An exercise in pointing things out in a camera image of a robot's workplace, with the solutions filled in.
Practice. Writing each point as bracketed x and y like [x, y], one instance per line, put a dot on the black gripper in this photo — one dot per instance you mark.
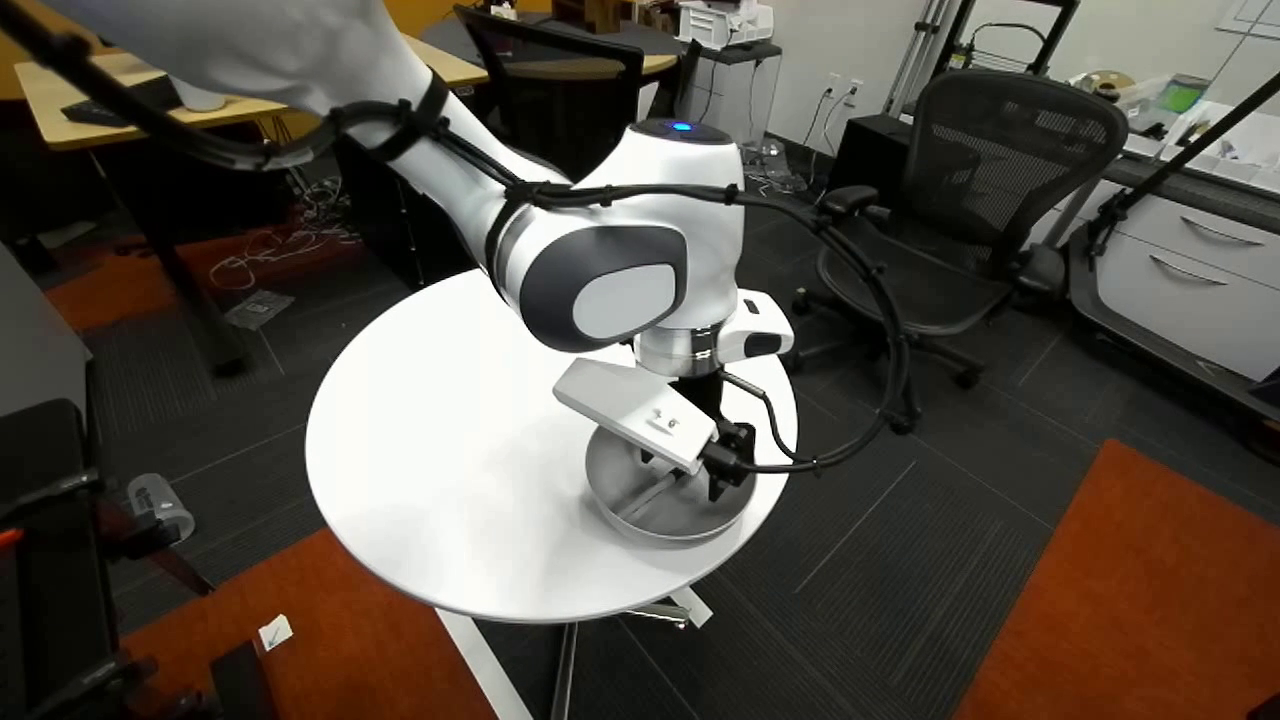
[705, 393]

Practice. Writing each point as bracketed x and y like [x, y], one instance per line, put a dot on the black mesh office chair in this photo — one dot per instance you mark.
[988, 152]

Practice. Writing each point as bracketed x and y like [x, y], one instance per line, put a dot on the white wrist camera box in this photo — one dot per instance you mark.
[639, 405]

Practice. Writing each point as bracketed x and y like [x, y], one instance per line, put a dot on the white drawer cabinet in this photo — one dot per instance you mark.
[1196, 280]

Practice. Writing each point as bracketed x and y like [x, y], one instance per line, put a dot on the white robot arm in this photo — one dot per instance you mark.
[624, 271]

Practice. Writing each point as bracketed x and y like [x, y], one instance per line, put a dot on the wooden desk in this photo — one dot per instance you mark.
[80, 107]

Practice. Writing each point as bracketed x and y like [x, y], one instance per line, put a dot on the black office chair at desk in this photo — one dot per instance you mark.
[566, 97]

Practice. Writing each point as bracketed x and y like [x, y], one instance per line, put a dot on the round white table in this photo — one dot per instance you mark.
[449, 468]

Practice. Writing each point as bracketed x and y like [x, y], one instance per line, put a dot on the black and grey marker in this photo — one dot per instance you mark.
[648, 500]

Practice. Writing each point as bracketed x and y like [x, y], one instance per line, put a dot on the small white paper tag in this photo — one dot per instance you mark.
[273, 632]

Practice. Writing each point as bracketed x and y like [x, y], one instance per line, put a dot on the white bowl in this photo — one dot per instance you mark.
[711, 505]

